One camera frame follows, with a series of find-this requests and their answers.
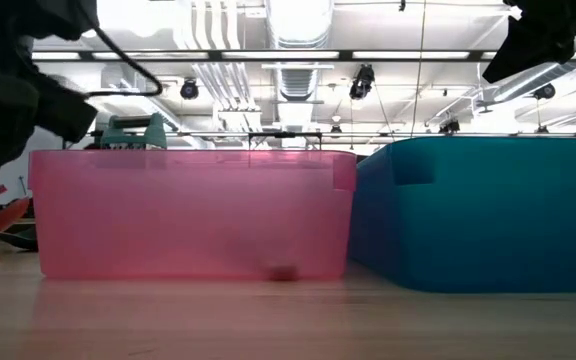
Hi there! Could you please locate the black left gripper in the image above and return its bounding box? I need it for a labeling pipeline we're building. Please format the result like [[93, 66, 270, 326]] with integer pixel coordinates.
[[0, 66, 99, 224]]

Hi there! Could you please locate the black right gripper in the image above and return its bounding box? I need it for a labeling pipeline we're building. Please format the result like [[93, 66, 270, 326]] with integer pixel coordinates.
[[482, 0, 576, 84]]

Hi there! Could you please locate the green-framed metal box grater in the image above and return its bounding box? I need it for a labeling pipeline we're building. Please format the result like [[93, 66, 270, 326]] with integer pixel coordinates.
[[98, 111, 169, 151]]

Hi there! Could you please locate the teal plastic bin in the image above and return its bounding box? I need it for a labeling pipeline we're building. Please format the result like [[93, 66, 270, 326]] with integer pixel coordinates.
[[348, 135, 576, 294]]

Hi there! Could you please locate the black beam with strip lights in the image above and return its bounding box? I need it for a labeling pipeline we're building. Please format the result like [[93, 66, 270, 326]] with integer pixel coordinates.
[[31, 48, 576, 63]]

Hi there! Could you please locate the pink translucent plastic bin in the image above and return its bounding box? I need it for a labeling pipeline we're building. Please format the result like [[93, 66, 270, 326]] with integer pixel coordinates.
[[28, 148, 359, 282]]

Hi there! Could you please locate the thin black hanging cable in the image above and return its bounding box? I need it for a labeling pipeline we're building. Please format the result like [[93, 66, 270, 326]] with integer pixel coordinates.
[[409, 0, 428, 139]]

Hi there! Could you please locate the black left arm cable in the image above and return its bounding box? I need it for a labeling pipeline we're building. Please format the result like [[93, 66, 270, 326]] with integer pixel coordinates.
[[84, 24, 165, 99]]

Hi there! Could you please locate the long grey horizontal rail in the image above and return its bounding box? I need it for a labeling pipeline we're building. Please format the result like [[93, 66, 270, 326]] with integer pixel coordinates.
[[87, 130, 576, 151]]

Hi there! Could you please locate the silver round ventilation duct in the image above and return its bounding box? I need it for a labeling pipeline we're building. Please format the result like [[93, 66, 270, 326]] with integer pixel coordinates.
[[265, 0, 337, 50]]

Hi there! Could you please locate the black U-shaped bracket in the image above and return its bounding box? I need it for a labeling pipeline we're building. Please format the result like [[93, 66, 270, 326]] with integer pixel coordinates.
[[247, 130, 324, 151]]

